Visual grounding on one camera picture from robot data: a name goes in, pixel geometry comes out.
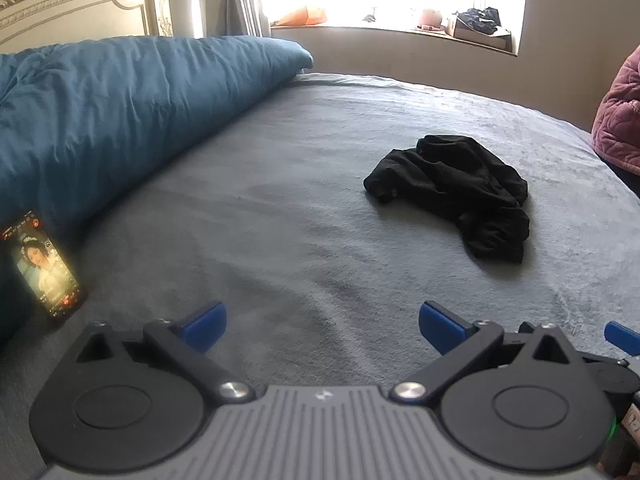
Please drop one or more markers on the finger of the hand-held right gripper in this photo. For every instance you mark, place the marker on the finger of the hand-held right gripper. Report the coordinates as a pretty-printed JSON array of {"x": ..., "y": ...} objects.
[{"x": 622, "y": 337}]

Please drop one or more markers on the dark clothes in box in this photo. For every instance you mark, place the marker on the dark clothes in box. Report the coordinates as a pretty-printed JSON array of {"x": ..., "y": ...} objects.
[{"x": 477, "y": 20}]

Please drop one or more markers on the orange bag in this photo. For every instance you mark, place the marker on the orange bag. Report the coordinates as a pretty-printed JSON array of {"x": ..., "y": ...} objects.
[{"x": 302, "y": 16}]

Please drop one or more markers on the black printed t-shirt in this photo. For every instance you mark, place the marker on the black printed t-shirt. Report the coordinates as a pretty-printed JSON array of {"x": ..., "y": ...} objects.
[{"x": 450, "y": 185}]

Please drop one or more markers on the brown pot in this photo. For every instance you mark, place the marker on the brown pot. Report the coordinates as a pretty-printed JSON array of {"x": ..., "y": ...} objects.
[{"x": 430, "y": 19}]

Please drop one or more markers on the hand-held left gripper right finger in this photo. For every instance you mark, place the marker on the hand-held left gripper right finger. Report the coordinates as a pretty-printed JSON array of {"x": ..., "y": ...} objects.
[{"x": 442, "y": 327}]

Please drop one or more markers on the pink quilted jacket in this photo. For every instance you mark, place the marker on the pink quilted jacket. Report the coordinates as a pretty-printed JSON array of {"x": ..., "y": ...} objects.
[{"x": 622, "y": 110}]

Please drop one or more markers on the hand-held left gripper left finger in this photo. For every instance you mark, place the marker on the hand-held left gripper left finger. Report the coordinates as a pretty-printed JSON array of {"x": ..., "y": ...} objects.
[{"x": 205, "y": 325}]

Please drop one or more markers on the smartphone with lit screen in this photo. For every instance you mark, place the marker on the smartphone with lit screen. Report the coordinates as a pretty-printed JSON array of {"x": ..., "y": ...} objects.
[{"x": 45, "y": 270}]

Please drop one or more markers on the grey bed blanket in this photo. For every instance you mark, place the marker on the grey bed blanket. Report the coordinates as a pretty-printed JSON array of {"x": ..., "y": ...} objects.
[{"x": 250, "y": 210}]

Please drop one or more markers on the carved cream headboard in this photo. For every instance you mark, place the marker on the carved cream headboard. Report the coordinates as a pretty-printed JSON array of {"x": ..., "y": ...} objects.
[{"x": 75, "y": 0}]

